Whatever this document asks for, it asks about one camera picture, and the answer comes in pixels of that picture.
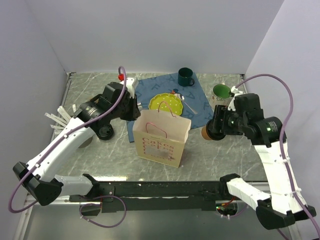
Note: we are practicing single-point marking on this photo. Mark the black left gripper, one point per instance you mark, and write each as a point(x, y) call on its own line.
point(135, 112)

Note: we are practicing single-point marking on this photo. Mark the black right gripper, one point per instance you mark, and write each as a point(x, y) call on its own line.
point(222, 112)

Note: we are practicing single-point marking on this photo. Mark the black coffee cup lid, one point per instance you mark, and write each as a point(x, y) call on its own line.
point(213, 132)

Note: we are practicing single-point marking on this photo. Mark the brown paper coffee cup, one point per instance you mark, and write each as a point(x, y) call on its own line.
point(205, 134)

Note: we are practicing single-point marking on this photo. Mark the kraft paper takeout bag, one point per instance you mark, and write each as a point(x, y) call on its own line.
point(160, 136)

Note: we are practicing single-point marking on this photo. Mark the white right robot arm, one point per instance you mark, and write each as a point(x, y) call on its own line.
point(284, 205)

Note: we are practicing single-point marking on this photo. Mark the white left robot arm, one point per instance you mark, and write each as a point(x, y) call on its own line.
point(39, 175)

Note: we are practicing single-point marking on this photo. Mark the white green floral mug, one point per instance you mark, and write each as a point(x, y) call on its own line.
point(221, 95)

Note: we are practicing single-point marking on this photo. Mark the blue letter placemat cloth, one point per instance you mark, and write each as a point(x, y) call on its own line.
point(196, 106)

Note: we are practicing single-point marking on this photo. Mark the yellow-green scalloped plate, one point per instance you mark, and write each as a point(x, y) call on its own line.
point(166, 102)

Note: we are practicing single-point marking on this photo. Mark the small santa figurine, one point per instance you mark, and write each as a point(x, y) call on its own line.
point(176, 93)

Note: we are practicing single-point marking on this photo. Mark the grey straw holder cup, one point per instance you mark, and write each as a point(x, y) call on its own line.
point(86, 143)

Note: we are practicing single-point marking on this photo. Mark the white wrapped straws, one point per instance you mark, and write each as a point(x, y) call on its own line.
point(61, 120)

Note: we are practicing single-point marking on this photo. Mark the dark green mug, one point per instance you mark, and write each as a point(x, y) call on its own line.
point(185, 77)

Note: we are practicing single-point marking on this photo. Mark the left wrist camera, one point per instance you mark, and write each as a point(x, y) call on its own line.
point(131, 84)

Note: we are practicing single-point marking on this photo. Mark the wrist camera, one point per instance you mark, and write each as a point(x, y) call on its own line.
point(234, 92)
point(131, 84)

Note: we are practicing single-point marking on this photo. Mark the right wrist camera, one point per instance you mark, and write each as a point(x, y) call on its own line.
point(234, 92)

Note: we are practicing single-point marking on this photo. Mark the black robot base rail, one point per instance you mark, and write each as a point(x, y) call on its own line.
point(156, 195)

